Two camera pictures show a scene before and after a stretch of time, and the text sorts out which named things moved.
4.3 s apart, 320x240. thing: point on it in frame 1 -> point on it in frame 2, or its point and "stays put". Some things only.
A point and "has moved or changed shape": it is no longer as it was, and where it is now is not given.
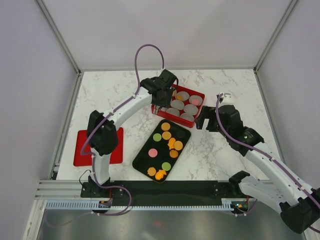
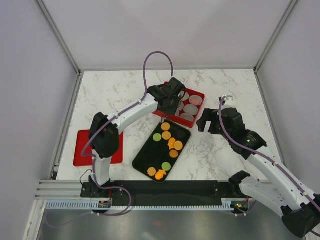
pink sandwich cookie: [195, 102] stays put
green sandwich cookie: [157, 137] stays put
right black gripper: [206, 112] stays put
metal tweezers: [156, 108] has moved or changed shape
